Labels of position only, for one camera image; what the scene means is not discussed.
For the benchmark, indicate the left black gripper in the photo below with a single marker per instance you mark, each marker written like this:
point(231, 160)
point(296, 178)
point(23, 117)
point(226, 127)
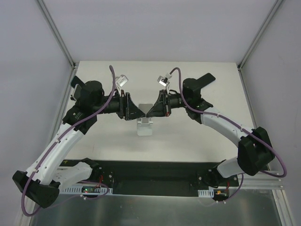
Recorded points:
point(127, 106)

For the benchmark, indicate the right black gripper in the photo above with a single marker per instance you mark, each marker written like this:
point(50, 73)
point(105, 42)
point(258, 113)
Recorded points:
point(164, 103)

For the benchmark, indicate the silver metal phone stand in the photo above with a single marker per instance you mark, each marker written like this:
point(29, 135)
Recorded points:
point(144, 125)

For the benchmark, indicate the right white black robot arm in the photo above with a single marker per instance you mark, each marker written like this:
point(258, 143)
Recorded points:
point(253, 144)

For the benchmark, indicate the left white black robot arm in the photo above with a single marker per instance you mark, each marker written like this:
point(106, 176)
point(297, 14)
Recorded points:
point(40, 182)

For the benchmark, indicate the blue phone top right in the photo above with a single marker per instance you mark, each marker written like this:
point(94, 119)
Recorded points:
point(205, 80)

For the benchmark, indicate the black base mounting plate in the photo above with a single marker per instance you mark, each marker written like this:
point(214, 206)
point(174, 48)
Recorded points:
point(146, 178)

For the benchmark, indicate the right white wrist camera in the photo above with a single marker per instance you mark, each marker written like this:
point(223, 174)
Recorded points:
point(164, 81)

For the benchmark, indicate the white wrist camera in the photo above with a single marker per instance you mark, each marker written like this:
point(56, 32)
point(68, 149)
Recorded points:
point(120, 81)
point(164, 81)

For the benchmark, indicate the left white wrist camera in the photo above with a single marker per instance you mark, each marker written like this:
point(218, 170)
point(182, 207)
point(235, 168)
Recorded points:
point(120, 81)

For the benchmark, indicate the right white cable duct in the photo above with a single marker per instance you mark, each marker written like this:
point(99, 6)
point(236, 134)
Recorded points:
point(206, 193)

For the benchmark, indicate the white cable duct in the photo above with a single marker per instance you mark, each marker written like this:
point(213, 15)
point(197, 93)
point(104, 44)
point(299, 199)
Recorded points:
point(206, 193)
point(84, 189)

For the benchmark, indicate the left aluminium frame post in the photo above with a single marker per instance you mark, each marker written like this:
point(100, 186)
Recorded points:
point(46, 13)

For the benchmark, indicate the aluminium frame post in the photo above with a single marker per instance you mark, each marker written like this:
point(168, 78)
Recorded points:
point(46, 13)
point(263, 28)

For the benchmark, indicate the left white cable duct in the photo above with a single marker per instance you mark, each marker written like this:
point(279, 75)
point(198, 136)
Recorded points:
point(84, 189)

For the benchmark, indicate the right aluminium frame post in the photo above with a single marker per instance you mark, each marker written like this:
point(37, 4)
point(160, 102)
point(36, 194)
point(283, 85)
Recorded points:
point(263, 28)

